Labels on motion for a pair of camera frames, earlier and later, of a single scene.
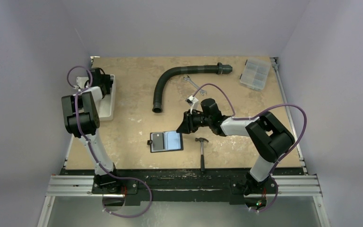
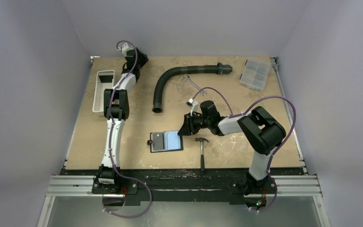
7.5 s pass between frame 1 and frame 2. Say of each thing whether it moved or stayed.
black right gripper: stayed
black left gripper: moved
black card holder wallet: stayed
